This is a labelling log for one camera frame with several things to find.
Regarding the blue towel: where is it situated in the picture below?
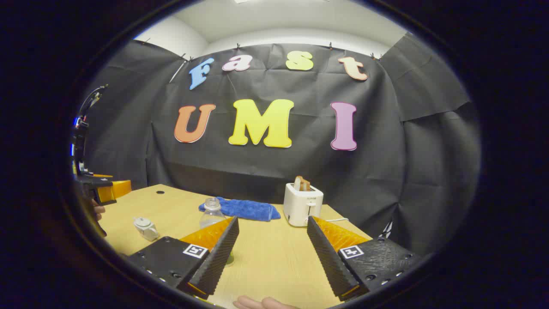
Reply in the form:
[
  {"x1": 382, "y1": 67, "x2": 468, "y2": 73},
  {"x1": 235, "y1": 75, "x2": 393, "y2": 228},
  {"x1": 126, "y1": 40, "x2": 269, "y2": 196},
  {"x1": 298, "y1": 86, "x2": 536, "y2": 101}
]
[{"x1": 198, "y1": 197, "x2": 281, "y2": 222}]

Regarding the white toaster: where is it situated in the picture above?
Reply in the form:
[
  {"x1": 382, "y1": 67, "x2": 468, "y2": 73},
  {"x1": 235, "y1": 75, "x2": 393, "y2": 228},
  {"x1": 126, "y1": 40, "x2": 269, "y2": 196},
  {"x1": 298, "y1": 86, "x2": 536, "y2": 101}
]
[{"x1": 283, "y1": 182, "x2": 324, "y2": 227}]

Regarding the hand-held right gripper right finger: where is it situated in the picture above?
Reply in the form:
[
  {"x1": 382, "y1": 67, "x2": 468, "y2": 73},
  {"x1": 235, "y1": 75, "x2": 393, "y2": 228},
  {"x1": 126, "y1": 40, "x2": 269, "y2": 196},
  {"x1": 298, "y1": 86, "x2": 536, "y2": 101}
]
[{"x1": 307, "y1": 215, "x2": 423, "y2": 302}]

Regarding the white ceramic teacup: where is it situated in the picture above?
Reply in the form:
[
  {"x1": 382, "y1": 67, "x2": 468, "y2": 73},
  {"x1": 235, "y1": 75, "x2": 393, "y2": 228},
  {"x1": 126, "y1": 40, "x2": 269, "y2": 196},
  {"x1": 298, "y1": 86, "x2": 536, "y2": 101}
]
[{"x1": 134, "y1": 217, "x2": 160, "y2": 242}]

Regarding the black backdrop cloth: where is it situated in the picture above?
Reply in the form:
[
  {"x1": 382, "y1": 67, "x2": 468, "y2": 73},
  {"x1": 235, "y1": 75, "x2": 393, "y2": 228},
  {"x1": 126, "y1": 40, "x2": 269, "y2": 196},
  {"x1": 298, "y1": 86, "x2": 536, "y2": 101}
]
[{"x1": 81, "y1": 32, "x2": 482, "y2": 258}]

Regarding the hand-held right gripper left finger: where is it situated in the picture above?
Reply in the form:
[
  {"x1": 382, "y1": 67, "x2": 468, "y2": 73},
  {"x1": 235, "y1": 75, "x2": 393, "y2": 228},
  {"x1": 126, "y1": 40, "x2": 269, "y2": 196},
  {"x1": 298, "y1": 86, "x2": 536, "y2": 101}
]
[{"x1": 127, "y1": 216, "x2": 240, "y2": 300}]

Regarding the clear water bottle green label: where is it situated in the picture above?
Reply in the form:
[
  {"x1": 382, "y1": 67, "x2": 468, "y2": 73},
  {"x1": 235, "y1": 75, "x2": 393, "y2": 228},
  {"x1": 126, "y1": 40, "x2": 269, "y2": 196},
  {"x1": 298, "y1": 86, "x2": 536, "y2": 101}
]
[{"x1": 199, "y1": 197, "x2": 228, "y2": 230}]

